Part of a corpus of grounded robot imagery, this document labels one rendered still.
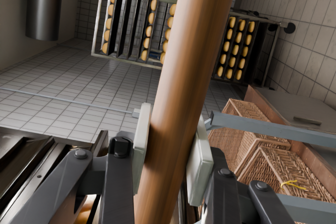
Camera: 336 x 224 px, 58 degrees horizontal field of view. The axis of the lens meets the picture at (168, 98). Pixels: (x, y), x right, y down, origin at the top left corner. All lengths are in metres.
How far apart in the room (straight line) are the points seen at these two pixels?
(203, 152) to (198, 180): 0.02
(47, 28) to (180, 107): 3.17
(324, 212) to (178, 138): 0.63
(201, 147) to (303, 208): 0.60
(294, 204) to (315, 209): 0.05
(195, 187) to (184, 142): 0.03
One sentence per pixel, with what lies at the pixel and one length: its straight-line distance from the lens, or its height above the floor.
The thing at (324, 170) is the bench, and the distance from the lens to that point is 1.15.
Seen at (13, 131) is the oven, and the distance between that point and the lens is 2.10.
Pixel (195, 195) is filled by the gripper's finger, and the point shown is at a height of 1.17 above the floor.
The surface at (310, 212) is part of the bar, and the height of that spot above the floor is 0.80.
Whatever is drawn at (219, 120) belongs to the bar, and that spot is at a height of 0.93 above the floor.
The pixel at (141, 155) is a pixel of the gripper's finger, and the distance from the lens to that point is 0.16.
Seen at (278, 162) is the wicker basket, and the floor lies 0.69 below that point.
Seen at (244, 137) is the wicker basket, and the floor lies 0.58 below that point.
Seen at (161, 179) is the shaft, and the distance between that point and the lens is 0.20.
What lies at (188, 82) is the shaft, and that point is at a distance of 0.17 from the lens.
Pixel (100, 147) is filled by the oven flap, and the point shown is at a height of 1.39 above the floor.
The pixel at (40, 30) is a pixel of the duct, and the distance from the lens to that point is 3.33.
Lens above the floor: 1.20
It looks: 4 degrees down
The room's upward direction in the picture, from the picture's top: 79 degrees counter-clockwise
